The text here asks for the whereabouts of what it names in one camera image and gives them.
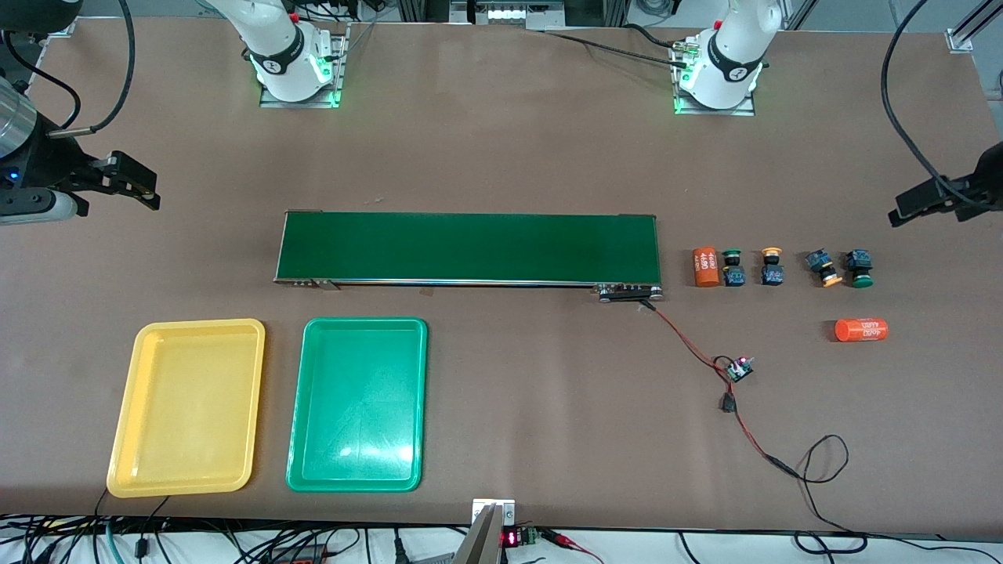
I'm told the orange cylinder with white print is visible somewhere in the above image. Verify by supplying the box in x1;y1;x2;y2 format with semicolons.
692;248;721;288
834;317;889;343

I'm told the yellow plastic tray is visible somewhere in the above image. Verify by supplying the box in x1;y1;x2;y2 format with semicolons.
106;317;267;499

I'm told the green plastic tray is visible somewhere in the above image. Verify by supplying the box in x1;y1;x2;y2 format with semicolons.
285;316;429;494

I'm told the green conveyor belt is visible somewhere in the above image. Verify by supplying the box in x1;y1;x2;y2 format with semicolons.
273;209;665;303

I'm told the silver metal box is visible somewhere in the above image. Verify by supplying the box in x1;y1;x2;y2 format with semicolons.
451;0;565;31

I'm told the red clip lead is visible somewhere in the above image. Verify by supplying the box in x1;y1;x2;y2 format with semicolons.
541;529;604;564

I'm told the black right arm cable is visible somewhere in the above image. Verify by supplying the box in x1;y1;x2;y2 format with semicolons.
45;0;136;139

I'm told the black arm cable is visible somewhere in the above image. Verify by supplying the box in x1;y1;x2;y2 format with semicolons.
45;0;136;139
881;0;1003;212

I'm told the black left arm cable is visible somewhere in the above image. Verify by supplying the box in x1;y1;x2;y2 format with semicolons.
881;0;1003;212

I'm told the aluminium frame profile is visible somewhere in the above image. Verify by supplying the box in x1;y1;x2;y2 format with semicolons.
947;0;1003;54

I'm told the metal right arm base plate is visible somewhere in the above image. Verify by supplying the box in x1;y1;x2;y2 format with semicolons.
259;27;347;109

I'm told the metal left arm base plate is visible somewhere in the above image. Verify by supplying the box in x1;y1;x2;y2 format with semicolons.
672;39;757;117

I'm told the red and black power cable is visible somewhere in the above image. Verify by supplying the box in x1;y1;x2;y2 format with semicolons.
639;300;869;554

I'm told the black cable on table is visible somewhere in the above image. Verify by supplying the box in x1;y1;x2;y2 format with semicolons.
541;22;690;70

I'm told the grey metal camera bracket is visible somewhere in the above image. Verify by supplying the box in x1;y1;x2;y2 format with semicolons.
453;498;516;564

